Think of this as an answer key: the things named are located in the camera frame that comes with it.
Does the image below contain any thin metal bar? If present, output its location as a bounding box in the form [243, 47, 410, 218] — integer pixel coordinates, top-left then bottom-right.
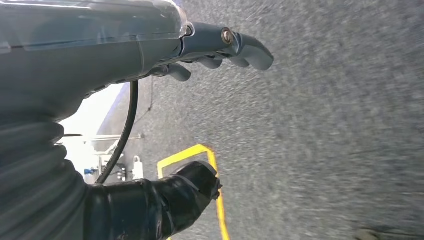
[57, 133, 145, 144]

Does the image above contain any black cable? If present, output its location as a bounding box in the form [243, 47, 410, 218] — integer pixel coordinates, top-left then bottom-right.
[95, 80, 139, 185]

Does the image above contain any yellow floor tape square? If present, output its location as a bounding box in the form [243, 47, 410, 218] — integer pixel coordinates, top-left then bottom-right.
[156, 144, 231, 240]

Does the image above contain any small white device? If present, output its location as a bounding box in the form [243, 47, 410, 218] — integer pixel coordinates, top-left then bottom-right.
[132, 155, 144, 180]

